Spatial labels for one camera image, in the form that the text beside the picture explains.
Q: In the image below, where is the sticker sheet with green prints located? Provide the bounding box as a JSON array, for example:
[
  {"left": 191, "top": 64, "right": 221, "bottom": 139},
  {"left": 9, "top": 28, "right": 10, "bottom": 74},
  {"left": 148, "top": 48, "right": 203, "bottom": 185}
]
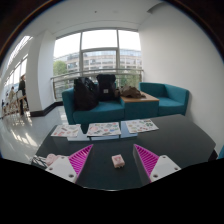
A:
[{"left": 124, "top": 118, "right": 160, "bottom": 134}]

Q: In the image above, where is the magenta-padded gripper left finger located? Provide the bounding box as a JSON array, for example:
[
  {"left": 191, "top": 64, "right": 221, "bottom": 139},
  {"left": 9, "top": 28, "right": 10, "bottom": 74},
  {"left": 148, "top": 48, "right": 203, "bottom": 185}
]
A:
[{"left": 44, "top": 143, "right": 95, "bottom": 184}]

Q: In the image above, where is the teal sofa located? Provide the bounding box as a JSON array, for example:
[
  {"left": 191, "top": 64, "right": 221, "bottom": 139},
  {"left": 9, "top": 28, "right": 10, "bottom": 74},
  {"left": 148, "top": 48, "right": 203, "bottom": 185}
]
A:
[{"left": 61, "top": 87, "right": 126, "bottom": 126}]

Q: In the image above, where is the person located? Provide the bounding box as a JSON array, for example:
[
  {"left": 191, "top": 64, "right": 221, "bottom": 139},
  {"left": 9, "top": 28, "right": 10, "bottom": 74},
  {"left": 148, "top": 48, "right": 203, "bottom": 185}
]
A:
[
  {"left": 17, "top": 74, "right": 29, "bottom": 116},
  {"left": 7, "top": 86, "right": 17, "bottom": 105}
]

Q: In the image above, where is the teal armchair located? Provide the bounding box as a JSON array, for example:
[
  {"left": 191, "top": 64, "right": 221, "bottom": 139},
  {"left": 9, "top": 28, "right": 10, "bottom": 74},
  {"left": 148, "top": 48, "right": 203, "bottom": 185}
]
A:
[{"left": 138, "top": 82, "right": 190, "bottom": 117}]

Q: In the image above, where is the large black backpack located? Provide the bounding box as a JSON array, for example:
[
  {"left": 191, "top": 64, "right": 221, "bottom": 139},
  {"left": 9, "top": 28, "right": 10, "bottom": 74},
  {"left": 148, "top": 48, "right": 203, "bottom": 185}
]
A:
[{"left": 73, "top": 76, "right": 100, "bottom": 112}]

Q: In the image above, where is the pink charger block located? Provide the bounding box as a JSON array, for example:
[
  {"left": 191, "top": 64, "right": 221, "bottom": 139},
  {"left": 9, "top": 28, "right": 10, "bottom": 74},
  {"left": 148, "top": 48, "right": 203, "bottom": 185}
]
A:
[{"left": 111, "top": 153, "right": 126, "bottom": 169}]

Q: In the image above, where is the black backpack with grey label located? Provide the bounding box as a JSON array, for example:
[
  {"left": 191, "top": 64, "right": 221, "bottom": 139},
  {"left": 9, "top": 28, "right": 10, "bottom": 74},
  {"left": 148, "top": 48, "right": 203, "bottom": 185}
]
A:
[{"left": 96, "top": 73, "right": 117, "bottom": 102}]

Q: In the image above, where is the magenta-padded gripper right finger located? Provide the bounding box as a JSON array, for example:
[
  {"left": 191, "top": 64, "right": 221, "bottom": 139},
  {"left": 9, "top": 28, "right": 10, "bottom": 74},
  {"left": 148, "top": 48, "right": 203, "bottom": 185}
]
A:
[{"left": 132, "top": 143, "right": 182, "bottom": 186}]

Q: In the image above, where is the metal window railing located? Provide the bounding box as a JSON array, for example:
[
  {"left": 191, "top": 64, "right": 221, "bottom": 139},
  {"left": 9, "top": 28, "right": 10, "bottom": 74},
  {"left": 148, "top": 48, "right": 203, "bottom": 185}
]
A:
[{"left": 50, "top": 68, "right": 144, "bottom": 100}]

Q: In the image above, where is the sticker sheet with pastel prints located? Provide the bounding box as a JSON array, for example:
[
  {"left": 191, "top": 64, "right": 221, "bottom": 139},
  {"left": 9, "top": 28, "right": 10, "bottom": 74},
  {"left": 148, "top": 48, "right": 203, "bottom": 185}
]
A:
[{"left": 86, "top": 121, "right": 122, "bottom": 138}]

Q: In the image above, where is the sticker sheet with red prints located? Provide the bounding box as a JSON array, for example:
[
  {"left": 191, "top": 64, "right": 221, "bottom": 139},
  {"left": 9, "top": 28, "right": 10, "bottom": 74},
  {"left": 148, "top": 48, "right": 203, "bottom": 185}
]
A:
[{"left": 50, "top": 123, "right": 82, "bottom": 138}]

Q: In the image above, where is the teal chair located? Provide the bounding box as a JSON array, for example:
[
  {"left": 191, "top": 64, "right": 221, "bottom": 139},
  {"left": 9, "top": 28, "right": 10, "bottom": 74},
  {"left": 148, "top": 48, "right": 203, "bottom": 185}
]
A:
[{"left": 217, "top": 144, "right": 224, "bottom": 160}]

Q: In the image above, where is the teal side table wooden top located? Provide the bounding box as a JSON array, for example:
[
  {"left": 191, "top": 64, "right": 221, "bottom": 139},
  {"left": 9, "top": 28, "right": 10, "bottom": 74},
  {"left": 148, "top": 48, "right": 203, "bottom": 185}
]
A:
[{"left": 119, "top": 92, "right": 160, "bottom": 120}]

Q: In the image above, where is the brown bag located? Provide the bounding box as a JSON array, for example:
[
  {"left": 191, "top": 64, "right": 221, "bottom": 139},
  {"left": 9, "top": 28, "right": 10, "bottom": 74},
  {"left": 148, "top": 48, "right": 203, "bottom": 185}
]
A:
[{"left": 118, "top": 85, "right": 147, "bottom": 99}]

